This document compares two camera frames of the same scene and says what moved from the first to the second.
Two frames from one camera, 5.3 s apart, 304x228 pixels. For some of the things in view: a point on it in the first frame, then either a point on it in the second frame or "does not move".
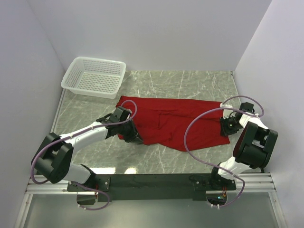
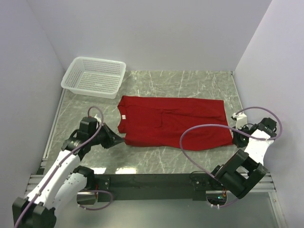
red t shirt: x=176 y=123 does not move
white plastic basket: x=94 y=76 does not move
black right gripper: x=224 y=131 -> x=236 y=141
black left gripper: x=134 y=136 -> x=112 y=139
